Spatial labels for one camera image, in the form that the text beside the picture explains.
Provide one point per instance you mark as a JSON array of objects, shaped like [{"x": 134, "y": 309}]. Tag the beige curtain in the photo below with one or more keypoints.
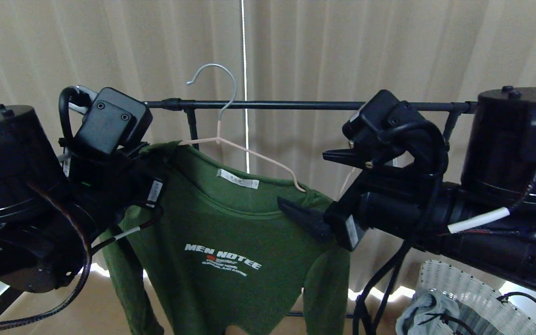
[{"x": 342, "y": 46}]

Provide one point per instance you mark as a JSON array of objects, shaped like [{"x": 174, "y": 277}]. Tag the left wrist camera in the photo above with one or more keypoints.
[{"x": 110, "y": 121}]

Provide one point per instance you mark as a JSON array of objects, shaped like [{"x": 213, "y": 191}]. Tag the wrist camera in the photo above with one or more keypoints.
[
  {"x": 379, "y": 116},
  {"x": 110, "y": 121}
]

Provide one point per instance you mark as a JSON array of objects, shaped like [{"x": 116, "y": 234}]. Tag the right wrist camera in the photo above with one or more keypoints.
[{"x": 379, "y": 116}]

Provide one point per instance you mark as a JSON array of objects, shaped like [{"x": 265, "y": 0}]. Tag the pale grey shorts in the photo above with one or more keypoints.
[{"x": 417, "y": 311}]

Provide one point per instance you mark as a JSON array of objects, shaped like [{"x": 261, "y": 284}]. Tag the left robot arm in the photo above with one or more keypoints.
[{"x": 7, "y": 153}]

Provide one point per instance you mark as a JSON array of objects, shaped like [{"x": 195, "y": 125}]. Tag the white laundry basket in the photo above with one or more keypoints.
[{"x": 472, "y": 288}]

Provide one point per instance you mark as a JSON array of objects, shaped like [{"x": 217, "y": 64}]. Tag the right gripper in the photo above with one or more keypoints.
[{"x": 389, "y": 211}]

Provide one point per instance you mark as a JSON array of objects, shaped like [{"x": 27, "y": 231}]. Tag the black clothes rack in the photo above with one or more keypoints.
[{"x": 296, "y": 105}]

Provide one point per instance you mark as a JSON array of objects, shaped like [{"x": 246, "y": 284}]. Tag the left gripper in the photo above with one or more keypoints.
[{"x": 110, "y": 195}]

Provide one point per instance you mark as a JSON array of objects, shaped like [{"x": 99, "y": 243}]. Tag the green printed t-shirt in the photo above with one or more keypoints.
[{"x": 231, "y": 218}]

